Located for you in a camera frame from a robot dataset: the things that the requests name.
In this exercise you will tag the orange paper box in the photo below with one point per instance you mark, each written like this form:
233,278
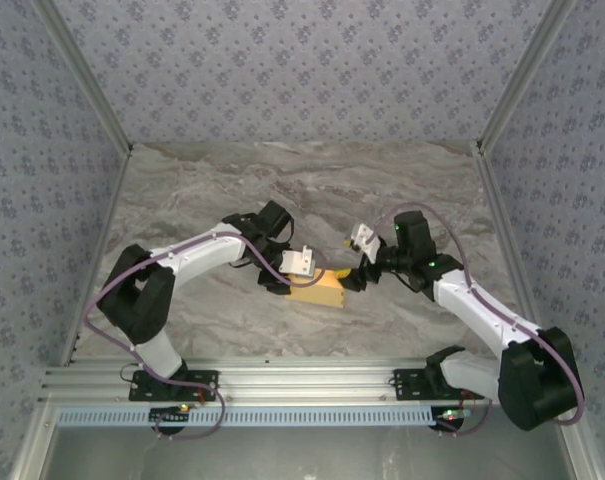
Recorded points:
322,292

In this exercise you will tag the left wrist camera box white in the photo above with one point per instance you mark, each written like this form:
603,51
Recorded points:
297,261

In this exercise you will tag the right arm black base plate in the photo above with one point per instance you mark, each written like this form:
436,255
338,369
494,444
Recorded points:
407,385

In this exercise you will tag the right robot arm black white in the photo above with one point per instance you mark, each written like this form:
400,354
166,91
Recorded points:
537,380

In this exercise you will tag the grey metal sheet panel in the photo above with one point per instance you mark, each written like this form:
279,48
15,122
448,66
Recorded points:
302,455

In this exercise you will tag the wide aluminium frame beam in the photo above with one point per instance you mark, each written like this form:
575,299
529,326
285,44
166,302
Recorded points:
307,380

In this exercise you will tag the aluminium frame post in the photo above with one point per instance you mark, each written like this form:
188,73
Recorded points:
86,75
522,75

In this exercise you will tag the small black controller board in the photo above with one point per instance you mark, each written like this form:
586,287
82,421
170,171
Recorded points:
162,415
444,425

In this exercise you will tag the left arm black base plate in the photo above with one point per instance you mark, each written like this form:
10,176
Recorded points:
204,381

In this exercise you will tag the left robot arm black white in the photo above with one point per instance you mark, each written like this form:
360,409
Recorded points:
137,300

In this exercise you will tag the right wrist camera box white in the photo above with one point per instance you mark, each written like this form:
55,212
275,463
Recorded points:
364,237

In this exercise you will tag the aluminium table side rail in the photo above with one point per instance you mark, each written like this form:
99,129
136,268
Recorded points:
106,225
494,200

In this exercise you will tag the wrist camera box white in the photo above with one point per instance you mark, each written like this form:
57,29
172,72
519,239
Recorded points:
297,261
364,237

